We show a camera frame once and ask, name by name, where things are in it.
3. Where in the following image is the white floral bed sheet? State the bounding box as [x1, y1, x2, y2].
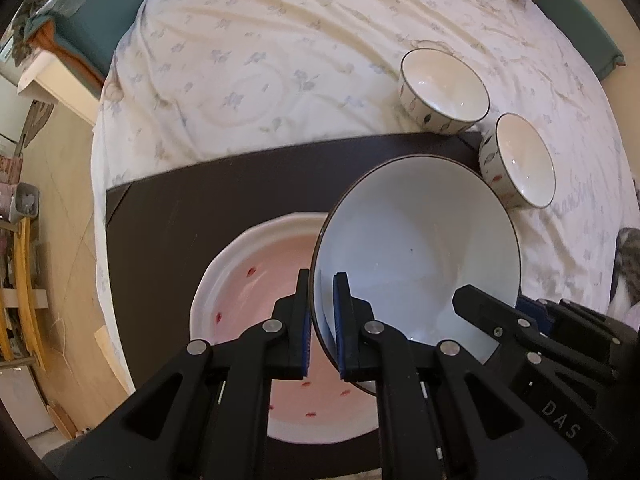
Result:
[90, 0, 640, 396]

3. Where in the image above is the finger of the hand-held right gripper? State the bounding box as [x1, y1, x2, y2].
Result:
[452, 284, 622, 387]
[516, 296, 640, 343]

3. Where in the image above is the pink strawberry-print plate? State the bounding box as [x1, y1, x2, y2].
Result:
[189, 212, 382, 444]

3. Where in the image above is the white leaf-print bowl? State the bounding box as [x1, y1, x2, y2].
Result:
[478, 112, 557, 210]
[399, 48, 491, 136]
[309, 154, 522, 397]

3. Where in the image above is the white side table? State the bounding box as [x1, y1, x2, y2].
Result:
[17, 49, 102, 127]

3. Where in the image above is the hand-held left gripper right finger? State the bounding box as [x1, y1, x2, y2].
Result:
[332, 272, 592, 480]

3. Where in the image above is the yellow wooden shelf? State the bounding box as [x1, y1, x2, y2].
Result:
[0, 212, 52, 373]

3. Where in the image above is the teal bed frame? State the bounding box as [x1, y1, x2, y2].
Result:
[25, 0, 627, 83]

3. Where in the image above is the tabby cat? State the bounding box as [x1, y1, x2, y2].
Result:
[609, 227, 640, 322]

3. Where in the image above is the black low table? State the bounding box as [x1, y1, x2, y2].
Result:
[104, 130, 501, 476]

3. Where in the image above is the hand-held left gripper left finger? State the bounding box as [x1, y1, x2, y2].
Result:
[65, 269, 313, 480]

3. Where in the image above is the teal blanket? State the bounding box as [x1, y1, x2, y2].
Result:
[9, 0, 98, 61]

